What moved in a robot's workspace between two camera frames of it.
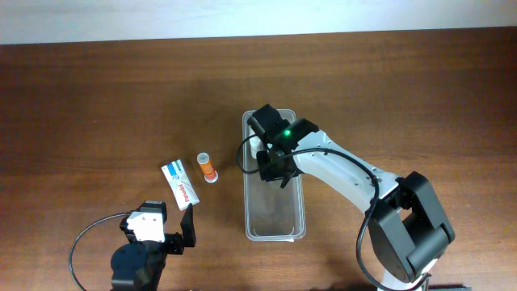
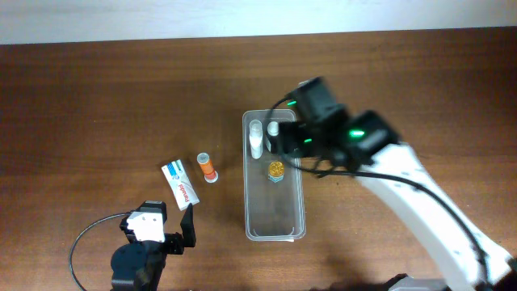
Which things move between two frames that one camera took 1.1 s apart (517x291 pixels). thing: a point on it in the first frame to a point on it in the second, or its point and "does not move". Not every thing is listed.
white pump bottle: [255, 142] does not move
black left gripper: [177, 242] does not move
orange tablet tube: [211, 175] does not move
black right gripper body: [268, 167] to [303, 140]
